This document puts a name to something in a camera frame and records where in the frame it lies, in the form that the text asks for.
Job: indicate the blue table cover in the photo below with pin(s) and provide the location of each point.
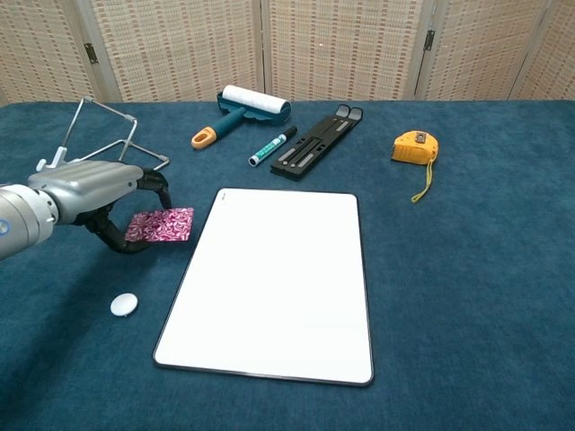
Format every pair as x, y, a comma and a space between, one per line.
449, 292

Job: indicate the white board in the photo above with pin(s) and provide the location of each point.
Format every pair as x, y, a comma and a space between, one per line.
278, 283

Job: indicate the small white round magnet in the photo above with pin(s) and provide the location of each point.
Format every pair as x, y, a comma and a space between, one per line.
125, 305

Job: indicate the teal marker pen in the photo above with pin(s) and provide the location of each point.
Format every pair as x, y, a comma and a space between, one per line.
269, 148

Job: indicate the pink patterned card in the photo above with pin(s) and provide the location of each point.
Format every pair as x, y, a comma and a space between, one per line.
164, 224

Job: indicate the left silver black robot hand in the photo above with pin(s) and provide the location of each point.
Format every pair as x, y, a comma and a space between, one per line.
90, 188

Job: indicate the yellow tape measure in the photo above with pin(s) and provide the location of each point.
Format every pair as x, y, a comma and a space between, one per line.
415, 146

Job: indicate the bamboo folding screen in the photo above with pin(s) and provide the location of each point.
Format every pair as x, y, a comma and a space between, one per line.
179, 45

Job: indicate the teal lint roller orange tip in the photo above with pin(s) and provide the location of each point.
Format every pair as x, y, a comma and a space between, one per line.
256, 104

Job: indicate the black screen hinge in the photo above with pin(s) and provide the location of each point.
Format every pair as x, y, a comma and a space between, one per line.
91, 55
430, 39

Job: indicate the black folded laptop stand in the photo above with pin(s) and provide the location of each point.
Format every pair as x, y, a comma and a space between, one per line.
314, 146

